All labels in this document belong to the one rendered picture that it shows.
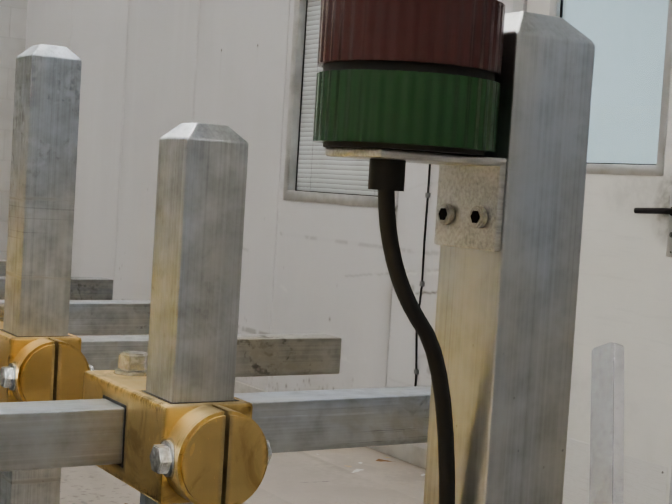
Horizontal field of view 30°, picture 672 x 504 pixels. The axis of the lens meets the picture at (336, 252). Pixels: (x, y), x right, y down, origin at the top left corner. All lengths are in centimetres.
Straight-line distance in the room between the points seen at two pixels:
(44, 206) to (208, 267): 25
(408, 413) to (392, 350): 438
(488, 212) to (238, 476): 26
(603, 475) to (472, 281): 12
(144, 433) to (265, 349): 35
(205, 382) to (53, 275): 25
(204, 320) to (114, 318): 57
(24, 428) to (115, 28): 740
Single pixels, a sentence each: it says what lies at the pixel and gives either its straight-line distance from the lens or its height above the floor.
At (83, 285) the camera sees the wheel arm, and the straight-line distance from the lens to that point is 146.
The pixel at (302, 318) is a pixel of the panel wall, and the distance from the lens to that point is 576.
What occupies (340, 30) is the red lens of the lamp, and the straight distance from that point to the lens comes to 40.
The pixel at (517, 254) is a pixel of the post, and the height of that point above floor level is 107.
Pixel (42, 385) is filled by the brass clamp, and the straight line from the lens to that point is 85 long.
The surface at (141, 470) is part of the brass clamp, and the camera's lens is 66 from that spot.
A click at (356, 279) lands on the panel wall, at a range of 537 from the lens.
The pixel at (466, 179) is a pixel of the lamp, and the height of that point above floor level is 109.
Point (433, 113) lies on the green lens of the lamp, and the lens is 38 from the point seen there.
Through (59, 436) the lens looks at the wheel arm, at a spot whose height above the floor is 95.
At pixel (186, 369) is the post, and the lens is 64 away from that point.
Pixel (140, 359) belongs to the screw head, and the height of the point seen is 98.
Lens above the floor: 108
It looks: 3 degrees down
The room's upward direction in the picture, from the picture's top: 4 degrees clockwise
